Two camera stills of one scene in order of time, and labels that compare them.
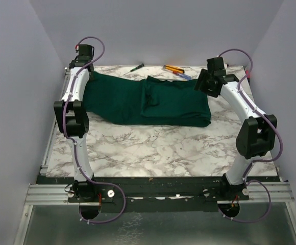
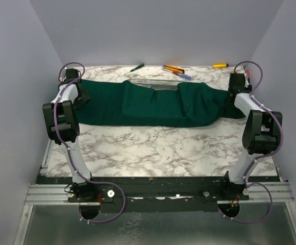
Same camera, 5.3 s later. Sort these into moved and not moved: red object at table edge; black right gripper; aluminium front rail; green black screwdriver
Moved: black right gripper
Not moved: red object at table edge; green black screwdriver; aluminium front rail
